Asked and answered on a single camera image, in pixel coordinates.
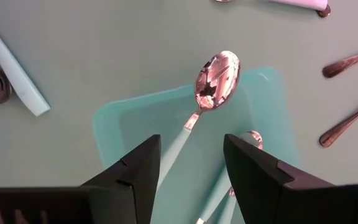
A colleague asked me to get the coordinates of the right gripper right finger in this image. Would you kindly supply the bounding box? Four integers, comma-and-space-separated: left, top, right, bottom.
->
223, 133, 358, 224

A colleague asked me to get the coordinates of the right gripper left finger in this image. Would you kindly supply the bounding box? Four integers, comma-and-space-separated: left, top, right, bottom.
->
0, 134, 162, 224

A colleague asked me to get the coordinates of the teal handled spoon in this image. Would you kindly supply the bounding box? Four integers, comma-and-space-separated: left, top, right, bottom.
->
196, 129, 264, 224
156, 50, 241, 189

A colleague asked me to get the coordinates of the light blue handled spoon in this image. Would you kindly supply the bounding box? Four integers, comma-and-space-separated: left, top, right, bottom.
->
267, 0, 329, 12
0, 14, 52, 118

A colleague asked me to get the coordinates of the teal plastic bin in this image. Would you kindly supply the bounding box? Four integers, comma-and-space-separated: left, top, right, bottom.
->
92, 66, 301, 224

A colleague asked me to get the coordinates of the pile of teal-handled spoons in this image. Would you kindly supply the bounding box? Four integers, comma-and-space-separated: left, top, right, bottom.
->
0, 0, 358, 189

